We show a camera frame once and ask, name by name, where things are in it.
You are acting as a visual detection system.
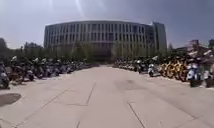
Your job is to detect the row of trees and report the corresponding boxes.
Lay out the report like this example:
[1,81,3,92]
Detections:
[8,41,169,63]

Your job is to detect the row of scooters and bicycles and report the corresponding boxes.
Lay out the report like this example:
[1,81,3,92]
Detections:
[112,49,214,89]

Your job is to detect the large curved grey building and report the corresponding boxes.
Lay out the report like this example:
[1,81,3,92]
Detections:
[43,20,168,62]

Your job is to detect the pale concrete slab plaza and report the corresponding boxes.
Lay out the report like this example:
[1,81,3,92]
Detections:
[0,65,214,128]

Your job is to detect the row of parked scooters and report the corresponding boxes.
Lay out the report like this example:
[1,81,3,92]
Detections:
[0,55,100,91]

